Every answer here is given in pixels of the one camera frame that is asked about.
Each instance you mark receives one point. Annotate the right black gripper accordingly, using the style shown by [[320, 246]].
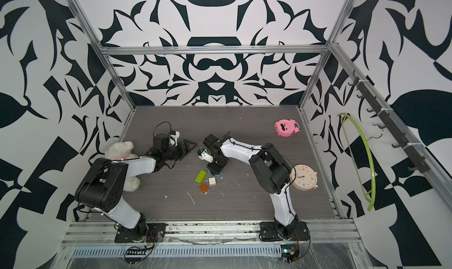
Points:
[[213, 169]]

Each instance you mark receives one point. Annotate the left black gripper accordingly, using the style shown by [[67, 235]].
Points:
[[184, 152]]

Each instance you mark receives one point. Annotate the lime green long lego brick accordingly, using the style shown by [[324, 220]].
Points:
[[200, 177]]

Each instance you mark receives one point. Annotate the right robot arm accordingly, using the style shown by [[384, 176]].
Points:
[[270, 169]]

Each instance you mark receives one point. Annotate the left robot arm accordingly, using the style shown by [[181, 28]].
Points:
[[102, 187]]

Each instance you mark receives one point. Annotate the white lego brick left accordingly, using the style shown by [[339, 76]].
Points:
[[212, 181]]

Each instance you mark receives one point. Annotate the orange lego brick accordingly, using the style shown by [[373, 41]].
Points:
[[204, 188]]

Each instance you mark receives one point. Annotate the white teddy bear pink shirt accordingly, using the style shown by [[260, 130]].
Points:
[[124, 150]]

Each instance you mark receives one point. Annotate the beige round clock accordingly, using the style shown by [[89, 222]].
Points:
[[304, 178]]

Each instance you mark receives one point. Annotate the green hoop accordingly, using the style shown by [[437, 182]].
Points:
[[370, 195]]

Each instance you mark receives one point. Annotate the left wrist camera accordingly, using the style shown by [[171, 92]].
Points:
[[164, 138]]

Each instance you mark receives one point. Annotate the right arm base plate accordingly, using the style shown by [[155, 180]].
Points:
[[274, 231]]

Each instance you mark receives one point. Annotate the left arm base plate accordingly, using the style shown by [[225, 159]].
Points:
[[149, 233]]

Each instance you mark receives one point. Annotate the aluminium front rail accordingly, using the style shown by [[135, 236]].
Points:
[[210, 232]]

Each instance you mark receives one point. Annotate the black hook rail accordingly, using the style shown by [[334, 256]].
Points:
[[392, 123]]

